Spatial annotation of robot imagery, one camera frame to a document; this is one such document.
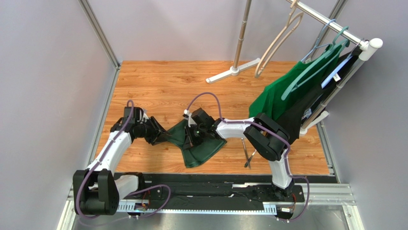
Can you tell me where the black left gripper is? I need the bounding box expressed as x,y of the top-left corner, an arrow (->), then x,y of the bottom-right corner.
136,116 -> 171,146

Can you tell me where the dark green cloth napkin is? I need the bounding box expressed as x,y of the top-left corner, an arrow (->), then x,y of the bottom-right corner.
167,119 -> 227,168

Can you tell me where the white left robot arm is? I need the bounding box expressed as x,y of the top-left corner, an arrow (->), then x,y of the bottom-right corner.
73,105 -> 170,219

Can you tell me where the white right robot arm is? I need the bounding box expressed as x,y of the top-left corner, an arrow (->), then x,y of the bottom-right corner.
183,108 -> 294,193

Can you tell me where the silver fork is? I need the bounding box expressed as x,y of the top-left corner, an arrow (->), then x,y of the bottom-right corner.
244,149 -> 257,168

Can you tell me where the black garment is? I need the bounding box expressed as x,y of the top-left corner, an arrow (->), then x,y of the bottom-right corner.
273,52 -> 358,144

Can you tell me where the bright green t-shirt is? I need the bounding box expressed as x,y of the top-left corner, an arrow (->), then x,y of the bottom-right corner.
249,45 -> 345,120

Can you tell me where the metal rack upright pole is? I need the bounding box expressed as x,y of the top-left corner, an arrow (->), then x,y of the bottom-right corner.
232,0 -> 252,68

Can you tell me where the blue clothes hanger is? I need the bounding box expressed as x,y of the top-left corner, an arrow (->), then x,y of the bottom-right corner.
301,19 -> 336,64

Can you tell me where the teal clothes hanger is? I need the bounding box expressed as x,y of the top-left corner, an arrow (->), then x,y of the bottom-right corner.
281,26 -> 350,101

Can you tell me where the metal clothes rack rail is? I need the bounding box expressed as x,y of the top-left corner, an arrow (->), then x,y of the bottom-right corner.
287,0 -> 383,61

